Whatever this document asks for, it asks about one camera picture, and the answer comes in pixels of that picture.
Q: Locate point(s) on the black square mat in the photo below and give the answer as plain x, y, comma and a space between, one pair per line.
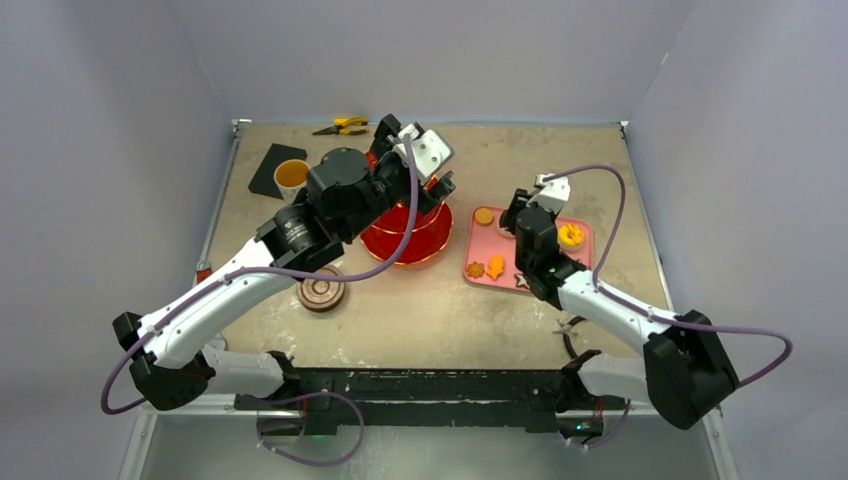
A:
262, 182

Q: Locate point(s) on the black handled pliers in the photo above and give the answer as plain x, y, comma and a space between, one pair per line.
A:
566, 331

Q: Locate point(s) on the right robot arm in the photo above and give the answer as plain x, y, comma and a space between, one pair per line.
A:
684, 370

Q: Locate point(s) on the orange flower cookie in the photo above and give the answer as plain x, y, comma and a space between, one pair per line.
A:
475, 270

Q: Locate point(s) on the pink serving tray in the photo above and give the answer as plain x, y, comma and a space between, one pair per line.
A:
483, 242

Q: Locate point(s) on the round orange cookie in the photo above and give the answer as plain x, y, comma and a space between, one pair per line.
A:
483, 216

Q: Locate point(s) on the yellow frosted donut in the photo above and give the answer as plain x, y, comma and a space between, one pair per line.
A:
571, 237

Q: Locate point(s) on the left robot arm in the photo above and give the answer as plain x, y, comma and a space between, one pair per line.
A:
169, 353

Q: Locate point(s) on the white star cookie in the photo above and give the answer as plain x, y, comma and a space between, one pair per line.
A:
520, 282

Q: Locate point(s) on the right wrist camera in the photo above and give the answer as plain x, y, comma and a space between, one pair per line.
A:
551, 195

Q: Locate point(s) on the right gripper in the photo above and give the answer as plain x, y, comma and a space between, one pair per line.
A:
516, 206

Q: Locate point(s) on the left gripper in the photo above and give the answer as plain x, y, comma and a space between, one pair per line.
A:
385, 142

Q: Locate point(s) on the orange fish cookie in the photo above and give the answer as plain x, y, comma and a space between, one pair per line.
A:
496, 267

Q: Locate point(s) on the black base frame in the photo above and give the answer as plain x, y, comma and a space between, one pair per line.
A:
537, 401

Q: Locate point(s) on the white mug with tea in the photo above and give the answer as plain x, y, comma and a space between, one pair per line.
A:
290, 177

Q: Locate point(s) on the red three-tier cake stand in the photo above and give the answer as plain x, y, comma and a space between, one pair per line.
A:
429, 235

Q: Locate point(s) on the yellow black pliers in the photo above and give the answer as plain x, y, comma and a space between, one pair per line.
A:
353, 126

